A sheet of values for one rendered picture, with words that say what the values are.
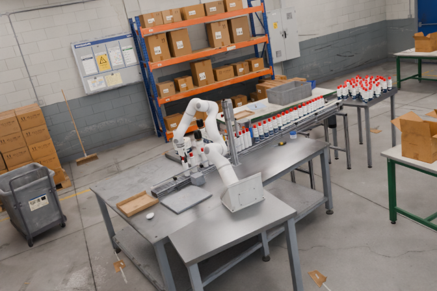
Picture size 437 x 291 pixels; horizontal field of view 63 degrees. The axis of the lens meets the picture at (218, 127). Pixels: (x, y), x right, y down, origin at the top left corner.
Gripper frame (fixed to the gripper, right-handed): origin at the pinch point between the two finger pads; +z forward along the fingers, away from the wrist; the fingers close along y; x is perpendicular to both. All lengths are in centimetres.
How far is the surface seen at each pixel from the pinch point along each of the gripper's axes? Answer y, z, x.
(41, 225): 182, 84, 122
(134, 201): 8, 21, 54
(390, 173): -120, 47, -150
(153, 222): -39, 21, 59
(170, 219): -47, 21, 48
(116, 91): 439, -8, -106
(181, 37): 338, -91, -226
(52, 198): 184, 56, 100
